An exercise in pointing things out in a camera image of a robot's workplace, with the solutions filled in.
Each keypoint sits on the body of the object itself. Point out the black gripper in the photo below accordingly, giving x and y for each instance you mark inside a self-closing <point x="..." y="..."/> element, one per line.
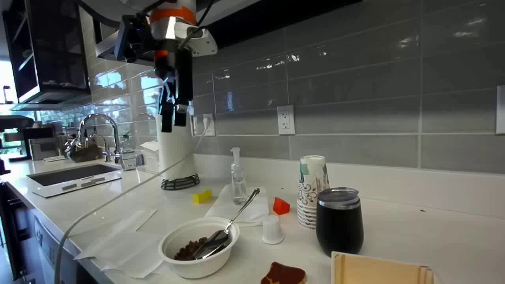
<point x="176" y="72"/>

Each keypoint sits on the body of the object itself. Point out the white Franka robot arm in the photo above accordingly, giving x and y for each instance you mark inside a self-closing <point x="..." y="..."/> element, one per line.
<point x="174" y="28"/>

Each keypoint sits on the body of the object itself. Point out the white bowl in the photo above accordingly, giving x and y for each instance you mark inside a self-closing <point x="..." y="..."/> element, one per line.
<point x="203" y="265"/>

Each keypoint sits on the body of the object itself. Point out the small clear glass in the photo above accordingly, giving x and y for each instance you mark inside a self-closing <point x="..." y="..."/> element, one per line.
<point x="130" y="159"/>

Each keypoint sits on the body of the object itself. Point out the chrome faucet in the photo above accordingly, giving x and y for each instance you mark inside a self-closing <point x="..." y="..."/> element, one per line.
<point x="113" y="131"/>

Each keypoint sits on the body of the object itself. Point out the yellow block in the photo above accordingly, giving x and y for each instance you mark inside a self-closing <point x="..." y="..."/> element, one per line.
<point x="203" y="197"/>

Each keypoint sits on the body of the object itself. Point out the clear pump bottle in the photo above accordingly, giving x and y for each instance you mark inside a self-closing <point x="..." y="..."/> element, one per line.
<point x="239" y="181"/>

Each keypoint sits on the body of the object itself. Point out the brown sponge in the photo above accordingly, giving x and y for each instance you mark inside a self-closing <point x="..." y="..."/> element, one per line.
<point x="88" y="153"/>

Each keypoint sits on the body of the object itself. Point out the folded white paper towel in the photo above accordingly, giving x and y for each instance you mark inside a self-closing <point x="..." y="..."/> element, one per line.
<point x="223" y="207"/>

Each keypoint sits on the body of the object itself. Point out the white paper sheet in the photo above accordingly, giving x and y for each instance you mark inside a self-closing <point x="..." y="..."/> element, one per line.
<point x="143" y="260"/>
<point x="113" y="229"/>

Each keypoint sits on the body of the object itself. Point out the brown coffee beans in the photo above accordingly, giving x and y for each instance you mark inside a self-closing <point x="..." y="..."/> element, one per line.
<point x="187" y="249"/>

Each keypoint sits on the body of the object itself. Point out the red block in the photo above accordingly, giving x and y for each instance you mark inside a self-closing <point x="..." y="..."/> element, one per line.
<point x="280" y="207"/>

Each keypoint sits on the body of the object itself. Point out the black upper cabinet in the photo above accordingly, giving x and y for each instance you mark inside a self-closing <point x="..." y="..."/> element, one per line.
<point x="53" y="47"/>

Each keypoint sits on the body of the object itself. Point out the black coffee machine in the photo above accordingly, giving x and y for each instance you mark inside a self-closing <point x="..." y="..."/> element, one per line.
<point x="32" y="136"/>

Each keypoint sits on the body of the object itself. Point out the small white pod cup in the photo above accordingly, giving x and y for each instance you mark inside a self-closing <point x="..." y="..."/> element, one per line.
<point x="272" y="230"/>

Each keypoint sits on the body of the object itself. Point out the printed paper cup stack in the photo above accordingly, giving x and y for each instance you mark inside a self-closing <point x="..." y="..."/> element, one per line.
<point x="310" y="183"/>

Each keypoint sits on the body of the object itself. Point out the black tumbler with lid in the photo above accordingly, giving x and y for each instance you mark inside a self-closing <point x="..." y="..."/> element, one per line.
<point x="340" y="226"/>

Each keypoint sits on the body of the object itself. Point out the light wooden box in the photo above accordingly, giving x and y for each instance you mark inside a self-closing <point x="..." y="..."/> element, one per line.
<point x="380" y="270"/>

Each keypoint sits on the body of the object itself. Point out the white wall outlet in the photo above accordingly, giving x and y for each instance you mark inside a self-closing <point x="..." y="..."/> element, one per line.
<point x="501" y="109"/>
<point x="208" y="125"/>
<point x="286" y="120"/>

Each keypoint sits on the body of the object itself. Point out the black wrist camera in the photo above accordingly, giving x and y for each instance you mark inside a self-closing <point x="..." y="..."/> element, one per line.
<point x="132" y="39"/>

